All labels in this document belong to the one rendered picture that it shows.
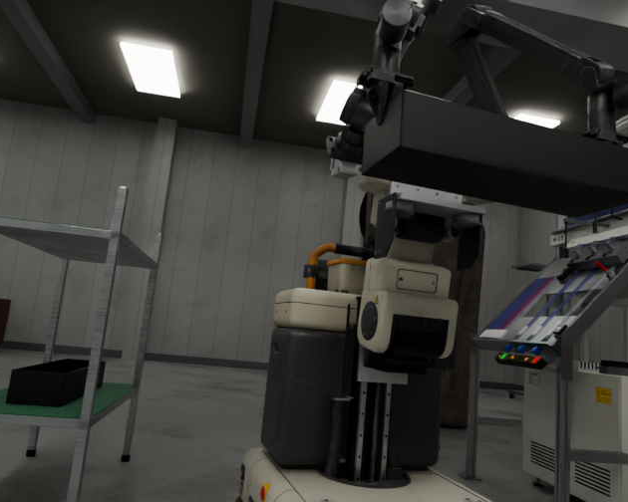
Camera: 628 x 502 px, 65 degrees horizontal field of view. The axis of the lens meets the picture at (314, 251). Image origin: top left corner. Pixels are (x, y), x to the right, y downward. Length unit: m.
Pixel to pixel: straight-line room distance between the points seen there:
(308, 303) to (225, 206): 7.21
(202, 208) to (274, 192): 1.26
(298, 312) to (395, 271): 0.34
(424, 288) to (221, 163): 7.67
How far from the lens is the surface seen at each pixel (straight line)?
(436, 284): 1.40
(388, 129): 0.98
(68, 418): 1.79
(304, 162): 9.01
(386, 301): 1.28
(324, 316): 1.52
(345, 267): 1.61
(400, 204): 1.26
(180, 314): 8.46
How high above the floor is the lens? 0.68
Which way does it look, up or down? 9 degrees up
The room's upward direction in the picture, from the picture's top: 5 degrees clockwise
